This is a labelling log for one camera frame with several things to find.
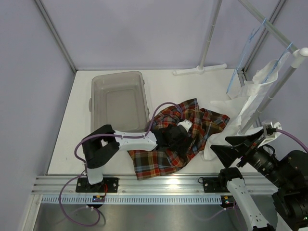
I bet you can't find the white shirt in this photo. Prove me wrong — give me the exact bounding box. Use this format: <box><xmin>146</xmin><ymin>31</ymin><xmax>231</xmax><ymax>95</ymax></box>
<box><xmin>203</xmin><ymin>60</ymin><xmax>285</xmax><ymax>161</ymax></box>

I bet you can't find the white slotted cable duct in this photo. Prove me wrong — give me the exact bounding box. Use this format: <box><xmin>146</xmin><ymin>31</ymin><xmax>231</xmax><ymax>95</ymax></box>
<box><xmin>40</xmin><ymin>194</ymin><xmax>222</xmax><ymax>204</ymax></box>

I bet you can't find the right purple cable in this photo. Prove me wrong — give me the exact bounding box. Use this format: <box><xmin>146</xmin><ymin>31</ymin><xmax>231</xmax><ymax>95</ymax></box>
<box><xmin>192</xmin><ymin>128</ymin><xmax>308</xmax><ymax>221</ymax></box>

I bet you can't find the red plaid shirt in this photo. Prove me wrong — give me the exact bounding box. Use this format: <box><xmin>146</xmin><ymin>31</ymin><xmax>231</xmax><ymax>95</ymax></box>
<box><xmin>128</xmin><ymin>99</ymin><xmax>230</xmax><ymax>180</ymax></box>

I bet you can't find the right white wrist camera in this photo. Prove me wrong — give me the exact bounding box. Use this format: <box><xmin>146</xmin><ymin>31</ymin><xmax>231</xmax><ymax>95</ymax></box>
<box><xmin>259</xmin><ymin>119</ymin><xmax>281</xmax><ymax>147</ymax></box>

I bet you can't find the right aluminium frame post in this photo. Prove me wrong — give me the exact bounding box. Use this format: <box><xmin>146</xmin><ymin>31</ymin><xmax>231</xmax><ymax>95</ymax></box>
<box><xmin>242</xmin><ymin>0</ymin><xmax>290</xmax><ymax>74</ymax></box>

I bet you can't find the white clothes rack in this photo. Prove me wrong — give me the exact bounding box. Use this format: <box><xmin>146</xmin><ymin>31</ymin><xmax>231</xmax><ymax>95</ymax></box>
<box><xmin>173</xmin><ymin>0</ymin><xmax>308</xmax><ymax>134</ymax></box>

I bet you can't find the left aluminium frame post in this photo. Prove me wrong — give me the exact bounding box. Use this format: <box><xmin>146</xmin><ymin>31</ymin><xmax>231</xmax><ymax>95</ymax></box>
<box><xmin>33</xmin><ymin>0</ymin><xmax>78</xmax><ymax>74</ymax></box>

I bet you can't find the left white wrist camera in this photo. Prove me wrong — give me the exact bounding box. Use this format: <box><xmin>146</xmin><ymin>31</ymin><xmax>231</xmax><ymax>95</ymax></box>
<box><xmin>178</xmin><ymin>119</ymin><xmax>193</xmax><ymax>132</ymax></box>

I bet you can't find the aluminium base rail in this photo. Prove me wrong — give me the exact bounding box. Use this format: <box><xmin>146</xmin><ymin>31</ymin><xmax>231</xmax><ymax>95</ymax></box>
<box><xmin>31</xmin><ymin>175</ymin><xmax>277</xmax><ymax>195</ymax></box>

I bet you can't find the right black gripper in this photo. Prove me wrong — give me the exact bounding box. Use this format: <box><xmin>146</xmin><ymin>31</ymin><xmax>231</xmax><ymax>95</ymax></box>
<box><xmin>211</xmin><ymin>128</ymin><xmax>292</xmax><ymax>189</ymax></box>

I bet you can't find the light blue wire hanger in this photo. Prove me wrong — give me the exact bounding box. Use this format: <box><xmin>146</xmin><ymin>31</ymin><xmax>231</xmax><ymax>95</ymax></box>
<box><xmin>226</xmin><ymin>17</ymin><xmax>267</xmax><ymax>94</ymax></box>

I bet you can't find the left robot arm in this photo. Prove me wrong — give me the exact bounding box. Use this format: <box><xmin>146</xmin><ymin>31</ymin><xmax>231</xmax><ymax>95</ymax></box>
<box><xmin>81</xmin><ymin>120</ymin><xmax>193</xmax><ymax>192</ymax></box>

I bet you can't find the aluminium frame post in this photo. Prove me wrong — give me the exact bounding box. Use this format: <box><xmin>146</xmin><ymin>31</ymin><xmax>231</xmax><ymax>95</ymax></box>
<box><xmin>242</xmin><ymin>0</ymin><xmax>290</xmax><ymax>74</ymax></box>
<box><xmin>33</xmin><ymin>0</ymin><xmax>78</xmax><ymax>74</ymax></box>

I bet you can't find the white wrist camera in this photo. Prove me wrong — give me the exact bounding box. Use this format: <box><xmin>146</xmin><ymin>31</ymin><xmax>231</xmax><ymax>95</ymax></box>
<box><xmin>259</xmin><ymin>119</ymin><xmax>281</xmax><ymax>147</ymax></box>
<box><xmin>178</xmin><ymin>119</ymin><xmax>193</xmax><ymax>132</ymax></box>

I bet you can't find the grey translucent plastic bin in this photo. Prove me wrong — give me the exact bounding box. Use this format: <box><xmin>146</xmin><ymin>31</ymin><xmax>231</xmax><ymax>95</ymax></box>
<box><xmin>89</xmin><ymin>71</ymin><xmax>150</xmax><ymax>132</ymax></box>

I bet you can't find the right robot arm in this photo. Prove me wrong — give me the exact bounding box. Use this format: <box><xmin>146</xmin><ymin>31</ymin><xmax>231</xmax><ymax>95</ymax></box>
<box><xmin>211</xmin><ymin>127</ymin><xmax>308</xmax><ymax>231</ymax></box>

